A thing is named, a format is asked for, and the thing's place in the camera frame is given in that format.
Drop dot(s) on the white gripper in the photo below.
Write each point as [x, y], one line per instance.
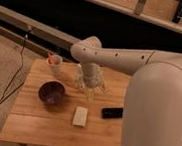
[91, 78]

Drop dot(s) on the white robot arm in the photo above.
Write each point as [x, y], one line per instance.
[153, 100]

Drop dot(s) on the white sponge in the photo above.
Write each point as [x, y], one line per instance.
[80, 116]

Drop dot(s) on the dark purple bowl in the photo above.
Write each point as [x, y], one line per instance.
[51, 92]

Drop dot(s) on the black eraser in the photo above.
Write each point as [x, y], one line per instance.
[112, 113]

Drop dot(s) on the clear plastic bottle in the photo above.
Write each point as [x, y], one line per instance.
[79, 84]

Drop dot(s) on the wooden table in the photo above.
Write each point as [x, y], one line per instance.
[32, 122]

